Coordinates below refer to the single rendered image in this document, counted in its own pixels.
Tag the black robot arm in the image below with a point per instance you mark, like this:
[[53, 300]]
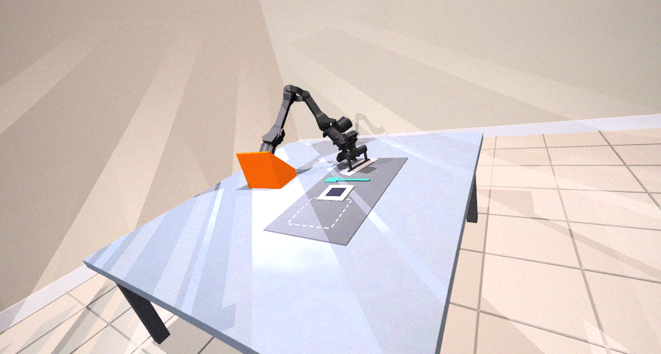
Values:
[[276, 134]]

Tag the white square tile with dark square center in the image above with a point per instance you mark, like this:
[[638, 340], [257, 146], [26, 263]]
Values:
[[336, 192]]

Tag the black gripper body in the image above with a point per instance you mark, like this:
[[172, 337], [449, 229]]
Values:
[[341, 141]]

